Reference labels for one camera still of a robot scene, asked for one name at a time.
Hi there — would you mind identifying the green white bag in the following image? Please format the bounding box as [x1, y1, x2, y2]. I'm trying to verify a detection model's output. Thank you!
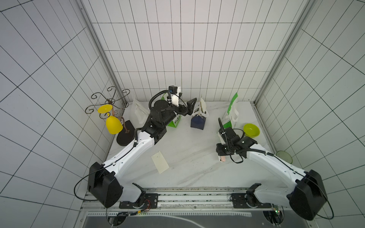
[161, 93, 181, 128]
[222, 93, 239, 128]

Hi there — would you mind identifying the navy beige bag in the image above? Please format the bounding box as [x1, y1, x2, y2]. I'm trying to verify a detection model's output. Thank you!
[191, 105, 207, 130]

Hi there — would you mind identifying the white paper bag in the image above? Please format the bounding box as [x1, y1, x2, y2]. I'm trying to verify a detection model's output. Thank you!
[129, 99, 150, 128]

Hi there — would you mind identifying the cream receipt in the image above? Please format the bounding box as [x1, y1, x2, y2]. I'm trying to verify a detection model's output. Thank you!
[199, 98, 209, 118]
[151, 151, 169, 174]

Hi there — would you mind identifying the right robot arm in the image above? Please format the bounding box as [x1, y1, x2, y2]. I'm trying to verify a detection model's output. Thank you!
[216, 132, 328, 220]

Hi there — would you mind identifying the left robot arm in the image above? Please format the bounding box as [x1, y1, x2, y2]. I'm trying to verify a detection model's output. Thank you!
[87, 98, 197, 208]

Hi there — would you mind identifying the green bowl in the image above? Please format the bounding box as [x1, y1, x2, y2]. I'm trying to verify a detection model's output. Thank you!
[243, 123, 260, 138]

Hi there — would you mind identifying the green glass coaster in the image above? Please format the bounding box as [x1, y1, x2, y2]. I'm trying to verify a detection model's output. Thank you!
[276, 151, 293, 164]

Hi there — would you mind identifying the black oval stand base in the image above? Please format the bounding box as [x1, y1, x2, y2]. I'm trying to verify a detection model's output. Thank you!
[117, 120, 135, 146]

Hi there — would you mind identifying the yellow cup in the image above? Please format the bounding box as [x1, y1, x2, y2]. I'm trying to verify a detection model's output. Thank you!
[106, 116, 123, 135]

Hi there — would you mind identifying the black scroll metal stand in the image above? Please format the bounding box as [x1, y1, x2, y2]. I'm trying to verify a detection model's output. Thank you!
[85, 86, 130, 120]

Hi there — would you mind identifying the yellow saucer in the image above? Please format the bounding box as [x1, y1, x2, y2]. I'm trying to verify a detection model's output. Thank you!
[98, 104, 113, 114]

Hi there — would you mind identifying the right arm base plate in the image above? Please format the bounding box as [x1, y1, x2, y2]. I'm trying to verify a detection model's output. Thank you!
[230, 193, 272, 209]

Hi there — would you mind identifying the aluminium rail frame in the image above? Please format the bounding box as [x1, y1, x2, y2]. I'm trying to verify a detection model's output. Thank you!
[75, 188, 318, 228]

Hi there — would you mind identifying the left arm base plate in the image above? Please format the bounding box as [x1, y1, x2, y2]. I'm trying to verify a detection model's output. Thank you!
[119, 193, 159, 210]

